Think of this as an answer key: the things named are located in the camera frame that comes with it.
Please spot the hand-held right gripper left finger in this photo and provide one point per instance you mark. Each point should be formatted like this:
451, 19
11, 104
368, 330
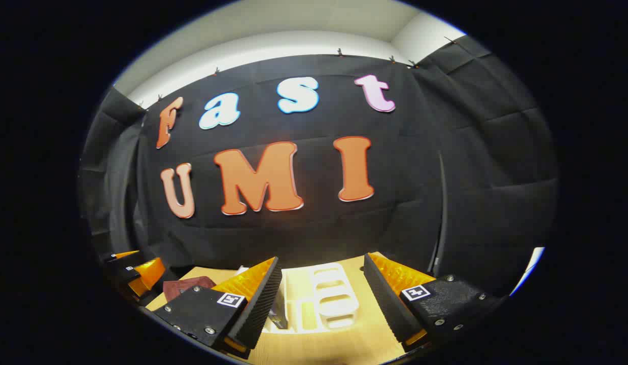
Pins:
260, 304

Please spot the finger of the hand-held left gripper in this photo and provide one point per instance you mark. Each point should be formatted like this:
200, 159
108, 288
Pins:
149, 274
124, 259

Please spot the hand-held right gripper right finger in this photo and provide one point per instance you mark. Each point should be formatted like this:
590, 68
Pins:
385, 299

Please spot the maroon schoolbag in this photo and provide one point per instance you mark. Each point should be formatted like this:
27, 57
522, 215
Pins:
187, 286

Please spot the white bookshelf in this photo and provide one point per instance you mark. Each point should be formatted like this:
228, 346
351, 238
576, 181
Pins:
339, 308

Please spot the black stand pole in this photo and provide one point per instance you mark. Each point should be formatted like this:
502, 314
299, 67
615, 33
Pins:
442, 213

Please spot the row of small backdrop clips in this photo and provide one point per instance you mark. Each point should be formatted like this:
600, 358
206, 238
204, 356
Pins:
339, 52

